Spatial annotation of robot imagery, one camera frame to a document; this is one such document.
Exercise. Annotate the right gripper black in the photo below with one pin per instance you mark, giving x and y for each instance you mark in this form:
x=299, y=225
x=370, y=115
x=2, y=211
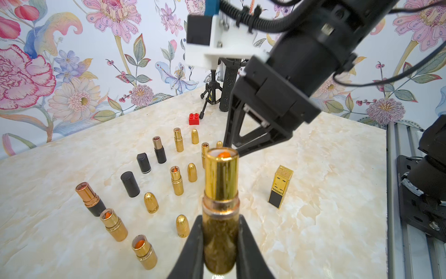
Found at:
x=273, y=102

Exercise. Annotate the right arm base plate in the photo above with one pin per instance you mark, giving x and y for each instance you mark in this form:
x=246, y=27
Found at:
x=422, y=194

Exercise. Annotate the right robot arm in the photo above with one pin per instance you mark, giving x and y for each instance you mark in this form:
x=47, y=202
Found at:
x=318, y=40

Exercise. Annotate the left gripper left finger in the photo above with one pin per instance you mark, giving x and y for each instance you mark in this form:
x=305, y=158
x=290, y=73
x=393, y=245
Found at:
x=190, y=263

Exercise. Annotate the red small block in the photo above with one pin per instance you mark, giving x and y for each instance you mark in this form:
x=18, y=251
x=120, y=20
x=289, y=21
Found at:
x=194, y=119

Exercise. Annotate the square gold black lipstick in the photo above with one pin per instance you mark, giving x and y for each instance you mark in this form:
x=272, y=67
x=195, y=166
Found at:
x=280, y=185

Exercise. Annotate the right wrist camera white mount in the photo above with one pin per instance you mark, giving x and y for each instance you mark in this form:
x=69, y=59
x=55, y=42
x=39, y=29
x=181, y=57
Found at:
x=211, y=37

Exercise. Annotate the black lipstick cap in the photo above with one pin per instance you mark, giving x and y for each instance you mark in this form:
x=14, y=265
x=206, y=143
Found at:
x=144, y=163

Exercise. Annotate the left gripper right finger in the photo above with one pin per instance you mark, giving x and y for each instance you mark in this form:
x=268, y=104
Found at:
x=250, y=263

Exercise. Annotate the aluminium front rail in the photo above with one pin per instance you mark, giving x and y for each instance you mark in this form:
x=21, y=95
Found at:
x=413, y=254

